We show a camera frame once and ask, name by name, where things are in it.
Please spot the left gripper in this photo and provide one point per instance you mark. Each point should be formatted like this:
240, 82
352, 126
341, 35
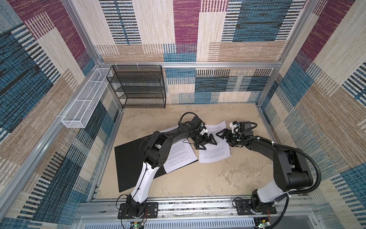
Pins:
203, 140

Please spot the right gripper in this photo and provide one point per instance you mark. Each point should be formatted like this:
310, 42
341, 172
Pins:
229, 132

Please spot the red folder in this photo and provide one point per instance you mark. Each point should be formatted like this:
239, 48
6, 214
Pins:
129, 163

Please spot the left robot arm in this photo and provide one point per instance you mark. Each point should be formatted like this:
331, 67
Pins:
156, 152

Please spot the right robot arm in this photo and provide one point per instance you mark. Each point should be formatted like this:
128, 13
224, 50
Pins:
294, 171

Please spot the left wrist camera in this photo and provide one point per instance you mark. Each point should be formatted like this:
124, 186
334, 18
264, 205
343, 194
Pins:
198, 124

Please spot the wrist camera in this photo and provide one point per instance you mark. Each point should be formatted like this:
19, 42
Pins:
240, 127
198, 124

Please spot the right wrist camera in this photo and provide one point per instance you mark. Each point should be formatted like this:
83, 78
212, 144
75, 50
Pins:
240, 127

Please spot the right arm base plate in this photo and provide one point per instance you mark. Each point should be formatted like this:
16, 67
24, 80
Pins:
249, 207

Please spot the black wire shelf rack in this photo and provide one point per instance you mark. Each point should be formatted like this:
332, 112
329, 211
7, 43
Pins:
138, 86

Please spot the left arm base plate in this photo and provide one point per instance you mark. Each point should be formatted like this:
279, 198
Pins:
148, 210

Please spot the white mesh wall basket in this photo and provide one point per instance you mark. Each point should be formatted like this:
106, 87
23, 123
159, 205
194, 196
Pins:
82, 108

